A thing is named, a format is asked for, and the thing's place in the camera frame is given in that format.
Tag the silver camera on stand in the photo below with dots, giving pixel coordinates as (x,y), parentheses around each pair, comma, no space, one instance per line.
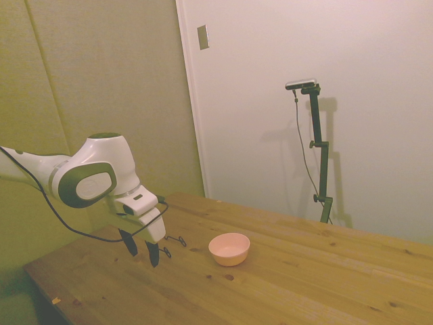
(301,83)

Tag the pink plastic bowl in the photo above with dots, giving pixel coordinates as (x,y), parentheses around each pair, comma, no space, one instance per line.
(228,250)

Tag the small tan scrap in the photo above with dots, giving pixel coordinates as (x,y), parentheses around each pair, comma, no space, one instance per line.
(56,300)

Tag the white door frame trim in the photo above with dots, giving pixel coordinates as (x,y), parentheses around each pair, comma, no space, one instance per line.
(194,111)

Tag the black jointed camera stand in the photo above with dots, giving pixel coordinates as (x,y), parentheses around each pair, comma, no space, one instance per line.
(319,135)

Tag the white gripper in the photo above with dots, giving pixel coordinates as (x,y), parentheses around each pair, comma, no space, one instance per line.
(154,227)

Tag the grey wall switch plate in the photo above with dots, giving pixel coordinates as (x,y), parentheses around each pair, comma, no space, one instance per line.
(203,37)

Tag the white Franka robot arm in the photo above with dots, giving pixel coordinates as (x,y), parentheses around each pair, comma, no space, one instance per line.
(101,152)

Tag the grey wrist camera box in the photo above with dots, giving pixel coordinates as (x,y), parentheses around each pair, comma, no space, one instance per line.
(147,198)

